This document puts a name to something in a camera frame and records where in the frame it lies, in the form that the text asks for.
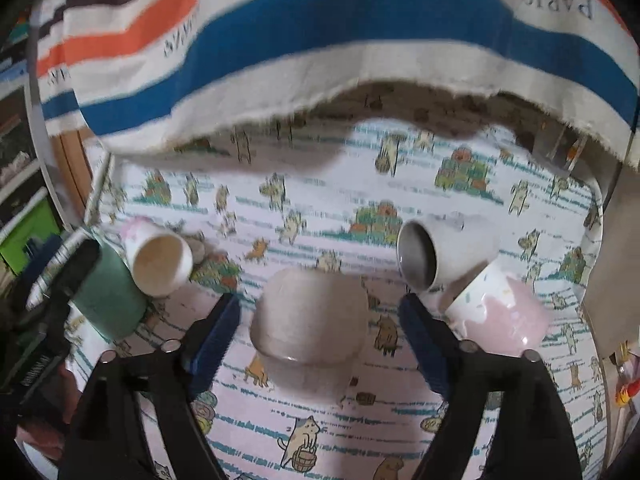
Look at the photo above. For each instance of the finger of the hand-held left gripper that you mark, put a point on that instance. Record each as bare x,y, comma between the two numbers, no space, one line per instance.
75,276

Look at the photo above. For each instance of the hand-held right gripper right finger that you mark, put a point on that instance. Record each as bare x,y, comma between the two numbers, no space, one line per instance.
426,351

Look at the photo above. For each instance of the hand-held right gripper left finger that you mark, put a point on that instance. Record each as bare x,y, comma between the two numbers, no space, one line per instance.
216,341

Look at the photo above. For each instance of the green cup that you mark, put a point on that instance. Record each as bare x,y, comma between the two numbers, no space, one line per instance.
111,300

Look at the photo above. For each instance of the beige bowl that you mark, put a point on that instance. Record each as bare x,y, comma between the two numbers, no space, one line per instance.
306,327

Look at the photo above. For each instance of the pink and white cup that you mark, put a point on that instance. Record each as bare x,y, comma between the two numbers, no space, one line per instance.
500,312

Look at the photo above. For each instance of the white paper cup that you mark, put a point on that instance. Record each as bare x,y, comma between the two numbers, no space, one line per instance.
159,262

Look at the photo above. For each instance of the grey cup with metal inside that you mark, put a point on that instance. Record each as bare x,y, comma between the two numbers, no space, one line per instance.
445,252

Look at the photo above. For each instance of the green box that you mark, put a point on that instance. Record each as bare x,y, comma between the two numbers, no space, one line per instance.
25,235

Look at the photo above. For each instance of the wooden board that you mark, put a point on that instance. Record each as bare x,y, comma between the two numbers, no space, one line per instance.
75,175

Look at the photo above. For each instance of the printed cat blanket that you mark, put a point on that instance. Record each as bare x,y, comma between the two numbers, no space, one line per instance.
325,200

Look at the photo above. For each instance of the brown cardboard sheet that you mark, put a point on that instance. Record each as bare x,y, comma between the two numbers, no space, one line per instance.
617,260

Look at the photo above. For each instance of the striped white cloth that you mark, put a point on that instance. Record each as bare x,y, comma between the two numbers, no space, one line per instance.
325,50

